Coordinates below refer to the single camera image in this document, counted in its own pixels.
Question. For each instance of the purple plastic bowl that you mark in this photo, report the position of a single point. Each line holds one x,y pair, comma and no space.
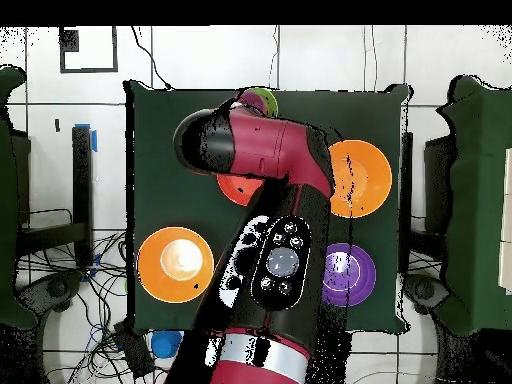
354,276

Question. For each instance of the red plastic bowl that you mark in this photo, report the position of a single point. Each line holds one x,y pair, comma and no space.
236,188

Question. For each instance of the black power strip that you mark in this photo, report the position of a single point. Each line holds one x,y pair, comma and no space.
134,354

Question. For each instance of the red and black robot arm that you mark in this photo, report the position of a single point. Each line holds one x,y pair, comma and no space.
260,148

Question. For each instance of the dark green table cloth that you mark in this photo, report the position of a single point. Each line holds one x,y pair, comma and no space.
168,160

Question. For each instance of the large orange plastic bowl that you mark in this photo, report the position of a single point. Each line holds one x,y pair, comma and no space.
176,288
368,178

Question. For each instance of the black office chair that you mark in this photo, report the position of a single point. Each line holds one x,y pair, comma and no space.
424,290
52,292

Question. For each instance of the green plastic bowl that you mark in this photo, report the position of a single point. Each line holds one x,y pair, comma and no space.
268,98

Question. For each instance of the green cloth covered table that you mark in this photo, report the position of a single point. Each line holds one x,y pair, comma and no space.
480,200
8,280

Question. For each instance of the black metal post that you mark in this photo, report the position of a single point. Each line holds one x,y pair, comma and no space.
407,200

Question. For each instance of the blue plastic cup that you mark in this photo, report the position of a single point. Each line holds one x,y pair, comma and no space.
164,344

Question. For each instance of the black metal frame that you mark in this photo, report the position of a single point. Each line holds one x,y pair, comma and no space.
82,192

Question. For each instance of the purple plastic cup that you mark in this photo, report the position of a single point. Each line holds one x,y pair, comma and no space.
256,100

